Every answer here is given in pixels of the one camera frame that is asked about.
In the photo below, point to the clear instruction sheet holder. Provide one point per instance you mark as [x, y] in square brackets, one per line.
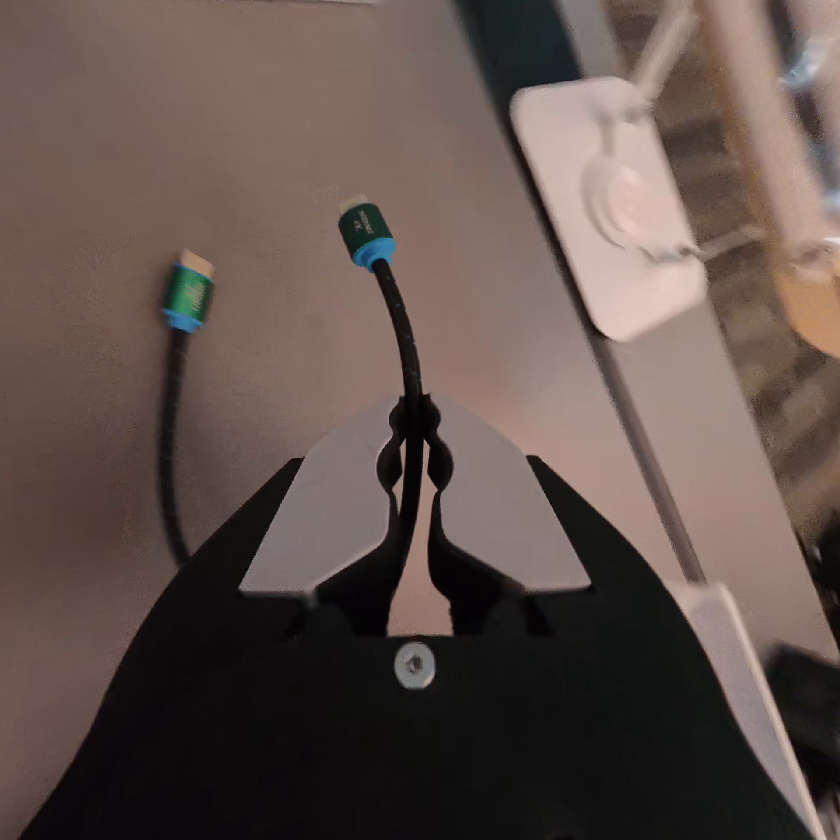
[761, 131]

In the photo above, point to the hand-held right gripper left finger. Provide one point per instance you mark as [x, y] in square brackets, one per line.
[315, 525]

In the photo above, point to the clear plastic bin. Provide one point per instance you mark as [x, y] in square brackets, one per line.
[722, 656]

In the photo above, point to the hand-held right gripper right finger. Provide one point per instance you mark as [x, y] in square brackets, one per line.
[518, 525]

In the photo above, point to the white sign stand base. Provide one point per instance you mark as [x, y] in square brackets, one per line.
[564, 164]

